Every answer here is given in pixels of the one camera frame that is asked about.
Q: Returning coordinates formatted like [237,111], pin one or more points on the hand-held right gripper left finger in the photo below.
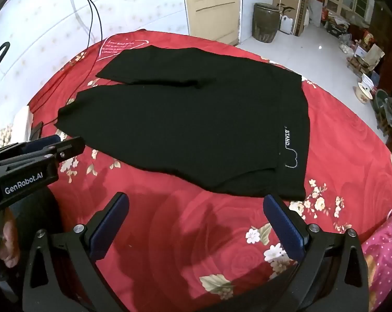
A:
[110,224]

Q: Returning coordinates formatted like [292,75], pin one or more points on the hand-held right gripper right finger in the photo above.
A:
[285,230]

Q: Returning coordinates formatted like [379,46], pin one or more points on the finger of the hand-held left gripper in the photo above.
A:
[71,146]
[40,144]

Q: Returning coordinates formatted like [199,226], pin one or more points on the black pants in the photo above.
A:
[183,130]

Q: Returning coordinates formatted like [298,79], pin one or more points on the person's left hand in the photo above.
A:
[9,243]

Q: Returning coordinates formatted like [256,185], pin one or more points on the black phone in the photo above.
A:
[36,131]

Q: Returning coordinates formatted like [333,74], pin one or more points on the red floral bedsheet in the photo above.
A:
[183,234]

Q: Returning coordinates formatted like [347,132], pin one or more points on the pink dotted blanket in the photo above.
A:
[384,250]

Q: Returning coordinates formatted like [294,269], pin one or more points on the floral enamel basin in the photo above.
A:
[363,94]

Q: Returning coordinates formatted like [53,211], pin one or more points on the dark green metal stand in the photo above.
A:
[387,110]

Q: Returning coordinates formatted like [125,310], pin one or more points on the bag of white eggs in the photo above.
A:
[345,48]

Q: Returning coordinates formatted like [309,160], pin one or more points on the brown paper bag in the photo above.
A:
[374,55]

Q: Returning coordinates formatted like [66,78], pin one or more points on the light wooden door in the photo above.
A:
[212,6]

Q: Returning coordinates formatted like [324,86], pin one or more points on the white plastic jug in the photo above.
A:
[286,24]

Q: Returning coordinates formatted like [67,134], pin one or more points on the dark ceramic jar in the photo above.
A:
[264,22]

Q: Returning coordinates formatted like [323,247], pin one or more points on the dark wooden cabinet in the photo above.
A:
[389,39]

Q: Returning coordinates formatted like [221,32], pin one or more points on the white sack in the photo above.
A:
[314,13]

